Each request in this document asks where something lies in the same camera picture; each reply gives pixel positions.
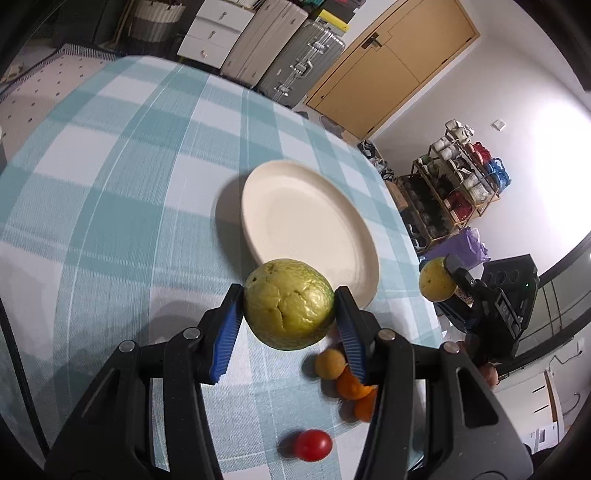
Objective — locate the yellow box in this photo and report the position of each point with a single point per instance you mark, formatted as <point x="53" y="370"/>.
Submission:
<point x="334" y="21"/>

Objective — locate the dotted beige rug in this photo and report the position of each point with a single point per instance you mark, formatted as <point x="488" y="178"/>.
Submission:
<point x="41" y="92"/>

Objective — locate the white drawer cabinet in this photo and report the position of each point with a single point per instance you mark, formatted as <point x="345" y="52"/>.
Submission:
<point x="210" y="34"/>

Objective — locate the woven laundry basket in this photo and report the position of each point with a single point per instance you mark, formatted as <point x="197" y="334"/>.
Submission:
<point x="154" y="23"/>

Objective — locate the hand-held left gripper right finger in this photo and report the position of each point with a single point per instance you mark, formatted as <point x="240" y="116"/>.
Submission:
<point x="352" y="344"/>

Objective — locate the orange tangerine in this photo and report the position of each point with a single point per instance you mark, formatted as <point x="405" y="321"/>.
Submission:
<point x="352" y="386"/>
<point x="364" y="408"/>

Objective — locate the silver suitcase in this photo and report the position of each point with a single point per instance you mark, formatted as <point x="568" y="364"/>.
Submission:
<point x="302" y="64"/>

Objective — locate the red cherry tomato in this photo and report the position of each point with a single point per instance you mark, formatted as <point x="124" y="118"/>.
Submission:
<point x="314" y="445"/>

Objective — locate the cream round plate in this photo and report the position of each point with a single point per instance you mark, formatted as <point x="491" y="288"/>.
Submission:
<point x="304" y="221"/>

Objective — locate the wooden shoe rack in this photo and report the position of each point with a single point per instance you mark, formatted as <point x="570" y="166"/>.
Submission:
<point x="443" y="198"/>

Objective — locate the brown longan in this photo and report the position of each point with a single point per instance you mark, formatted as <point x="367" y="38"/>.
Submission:
<point x="330" y="363"/>

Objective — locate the teal checked tablecloth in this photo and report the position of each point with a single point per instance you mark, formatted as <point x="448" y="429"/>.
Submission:
<point x="120" y="184"/>

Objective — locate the yellow-green guava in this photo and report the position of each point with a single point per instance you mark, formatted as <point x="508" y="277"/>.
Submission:
<point x="436" y="279"/>

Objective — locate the pile of shoes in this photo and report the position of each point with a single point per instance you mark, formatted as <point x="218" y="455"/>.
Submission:
<point x="376" y="159"/>

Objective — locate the person's right hand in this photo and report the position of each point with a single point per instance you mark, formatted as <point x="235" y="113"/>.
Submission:
<point x="490" y="374"/>

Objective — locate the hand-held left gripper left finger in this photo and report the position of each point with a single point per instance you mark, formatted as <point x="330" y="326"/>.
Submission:
<point x="226" y="334"/>

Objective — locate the wooden door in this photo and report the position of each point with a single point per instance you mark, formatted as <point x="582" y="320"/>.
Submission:
<point x="406" y="60"/>

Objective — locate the green mandarin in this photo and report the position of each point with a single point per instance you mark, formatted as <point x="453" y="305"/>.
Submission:
<point x="288" y="304"/>

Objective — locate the beige suitcase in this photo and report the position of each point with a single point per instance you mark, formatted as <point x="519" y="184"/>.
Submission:
<point x="263" y="41"/>

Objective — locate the white light switch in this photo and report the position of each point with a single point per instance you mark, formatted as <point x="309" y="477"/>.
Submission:
<point x="499" y="124"/>

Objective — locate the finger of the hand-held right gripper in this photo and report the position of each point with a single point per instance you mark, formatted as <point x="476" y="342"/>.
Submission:
<point x="455" y="316"/>
<point x="459" y="274"/>

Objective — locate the purple plastic bag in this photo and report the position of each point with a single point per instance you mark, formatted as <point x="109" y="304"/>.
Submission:
<point x="464" y="249"/>

